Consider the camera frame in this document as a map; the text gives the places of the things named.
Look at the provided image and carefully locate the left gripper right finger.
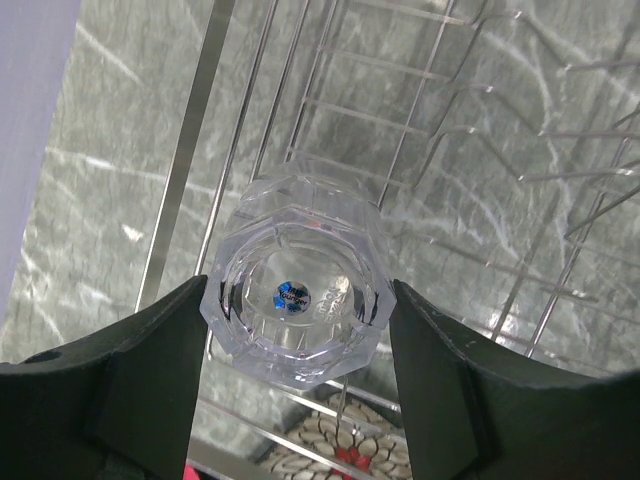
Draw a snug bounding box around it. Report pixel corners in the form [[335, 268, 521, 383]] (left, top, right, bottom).
[[389, 281, 639, 479]]

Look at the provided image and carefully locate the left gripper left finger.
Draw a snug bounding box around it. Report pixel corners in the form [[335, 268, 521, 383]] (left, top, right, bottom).
[[1, 275, 207, 479]]

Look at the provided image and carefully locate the clear faceted glass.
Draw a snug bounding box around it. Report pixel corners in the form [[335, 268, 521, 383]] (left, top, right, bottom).
[[200, 158, 396, 390]]

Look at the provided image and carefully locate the red black oven mitt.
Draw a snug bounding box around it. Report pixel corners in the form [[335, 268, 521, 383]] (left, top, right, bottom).
[[183, 464, 205, 480]]

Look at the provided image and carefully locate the black floral square plate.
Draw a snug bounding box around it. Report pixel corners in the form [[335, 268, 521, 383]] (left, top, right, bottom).
[[259, 395, 413, 479]]

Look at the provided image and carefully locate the metal wire dish rack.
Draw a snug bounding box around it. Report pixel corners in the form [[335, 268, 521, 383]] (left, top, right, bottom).
[[134, 0, 640, 480]]

